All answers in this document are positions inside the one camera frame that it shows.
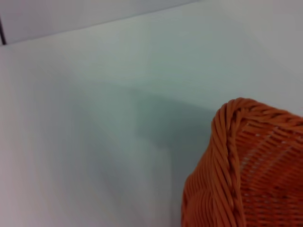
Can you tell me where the orange woven wicker basket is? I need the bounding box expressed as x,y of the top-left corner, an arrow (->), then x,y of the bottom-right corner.
181,97 -> 303,227

